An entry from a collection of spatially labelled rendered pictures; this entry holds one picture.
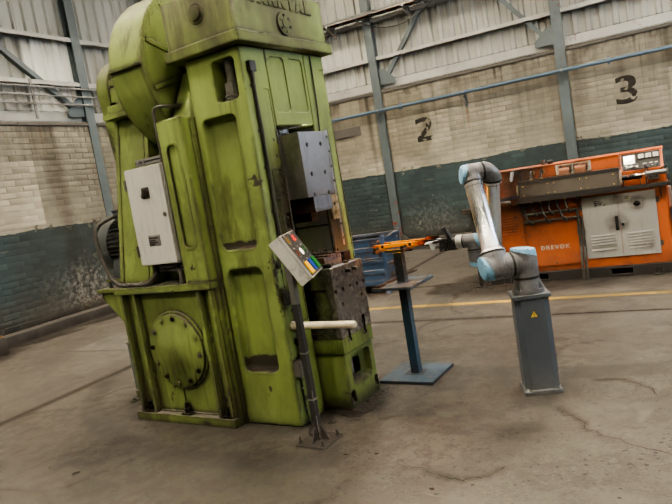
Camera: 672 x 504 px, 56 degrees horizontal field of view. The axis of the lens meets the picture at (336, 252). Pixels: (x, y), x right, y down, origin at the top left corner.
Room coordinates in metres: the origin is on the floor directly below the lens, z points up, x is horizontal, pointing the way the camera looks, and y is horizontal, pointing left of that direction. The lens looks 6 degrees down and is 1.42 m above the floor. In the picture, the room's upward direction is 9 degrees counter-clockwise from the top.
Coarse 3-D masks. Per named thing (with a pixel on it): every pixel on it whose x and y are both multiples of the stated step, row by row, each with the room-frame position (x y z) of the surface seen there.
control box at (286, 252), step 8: (288, 232) 3.50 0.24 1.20; (280, 240) 3.29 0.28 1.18; (296, 240) 3.51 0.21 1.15; (272, 248) 3.29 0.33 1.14; (280, 248) 3.29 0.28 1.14; (288, 248) 3.28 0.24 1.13; (296, 248) 3.40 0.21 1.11; (280, 256) 3.29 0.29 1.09; (288, 256) 3.28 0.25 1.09; (296, 256) 3.28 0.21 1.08; (304, 256) 3.42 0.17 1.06; (288, 264) 3.28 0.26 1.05; (296, 264) 3.28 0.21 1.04; (304, 264) 3.30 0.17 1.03; (296, 272) 3.28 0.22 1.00; (304, 272) 3.27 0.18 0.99; (304, 280) 3.27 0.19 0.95
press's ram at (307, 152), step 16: (288, 144) 3.89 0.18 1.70; (304, 144) 3.89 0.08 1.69; (320, 144) 4.04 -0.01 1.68; (288, 160) 3.90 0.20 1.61; (304, 160) 3.86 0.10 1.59; (320, 160) 4.01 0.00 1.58; (288, 176) 3.91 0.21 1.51; (304, 176) 3.85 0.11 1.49; (320, 176) 3.98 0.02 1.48; (288, 192) 3.92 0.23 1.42; (304, 192) 3.86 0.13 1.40; (320, 192) 3.96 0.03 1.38
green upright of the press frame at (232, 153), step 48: (240, 48) 3.74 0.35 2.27; (192, 96) 3.95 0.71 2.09; (240, 96) 3.74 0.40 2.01; (240, 144) 3.77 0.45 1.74; (240, 192) 3.87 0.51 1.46; (240, 240) 3.90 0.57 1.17; (240, 288) 3.94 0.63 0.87; (288, 288) 3.78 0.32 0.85; (240, 336) 3.92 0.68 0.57; (288, 336) 3.71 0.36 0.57; (288, 384) 3.73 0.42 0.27
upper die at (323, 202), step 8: (296, 200) 3.96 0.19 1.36; (304, 200) 3.93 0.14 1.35; (312, 200) 3.89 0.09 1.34; (320, 200) 3.95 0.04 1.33; (328, 200) 4.02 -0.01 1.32; (296, 208) 3.96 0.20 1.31; (304, 208) 3.93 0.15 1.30; (312, 208) 3.90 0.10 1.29; (320, 208) 3.93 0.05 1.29; (328, 208) 4.01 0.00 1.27
